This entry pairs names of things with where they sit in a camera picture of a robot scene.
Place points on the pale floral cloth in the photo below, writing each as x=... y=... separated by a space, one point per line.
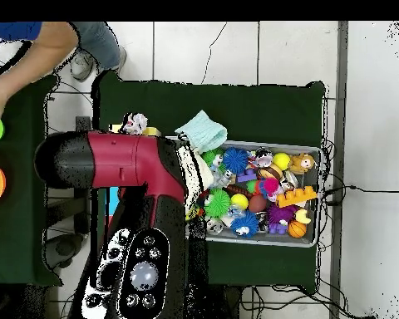
x=134 y=123

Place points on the mint green waffle cloth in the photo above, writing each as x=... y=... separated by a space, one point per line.
x=202 y=133

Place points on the cream waffle cloth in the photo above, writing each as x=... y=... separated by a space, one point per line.
x=206 y=172

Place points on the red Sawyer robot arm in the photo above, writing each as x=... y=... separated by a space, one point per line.
x=119 y=159

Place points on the person's forearm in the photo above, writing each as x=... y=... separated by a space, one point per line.
x=36 y=63

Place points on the wooden box with three holes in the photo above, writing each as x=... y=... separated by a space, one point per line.
x=153 y=132

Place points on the shallow clear mesh bin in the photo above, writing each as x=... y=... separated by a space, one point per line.
x=314 y=176

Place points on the black upright panel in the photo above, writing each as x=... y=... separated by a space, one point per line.
x=83 y=124

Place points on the dark green table cloth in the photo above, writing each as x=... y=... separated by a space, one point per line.
x=252 y=109
x=20 y=216

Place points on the person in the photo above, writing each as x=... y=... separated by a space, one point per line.
x=99 y=43

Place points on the grey rounded object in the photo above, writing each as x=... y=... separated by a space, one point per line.
x=65 y=247

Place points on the green spiky rubber ball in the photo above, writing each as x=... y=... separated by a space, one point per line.
x=217 y=202

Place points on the blue spiky rubber ball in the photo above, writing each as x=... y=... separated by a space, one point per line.
x=235 y=160

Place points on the yellow tennis ball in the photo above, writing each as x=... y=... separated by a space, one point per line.
x=240 y=201

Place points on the blue spiky ball with eyes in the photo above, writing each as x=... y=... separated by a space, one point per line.
x=244 y=224

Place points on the small brown football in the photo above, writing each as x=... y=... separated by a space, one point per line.
x=257 y=203

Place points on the purple fuzzy toy figure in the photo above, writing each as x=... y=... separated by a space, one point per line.
x=279 y=217

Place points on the brown plush monkey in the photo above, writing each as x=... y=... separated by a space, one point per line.
x=302 y=162

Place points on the orange plastic toy block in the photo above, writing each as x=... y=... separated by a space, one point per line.
x=296 y=196

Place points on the small orange basketball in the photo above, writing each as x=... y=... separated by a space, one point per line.
x=297 y=229

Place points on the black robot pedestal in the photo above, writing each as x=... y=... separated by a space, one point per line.
x=226 y=305

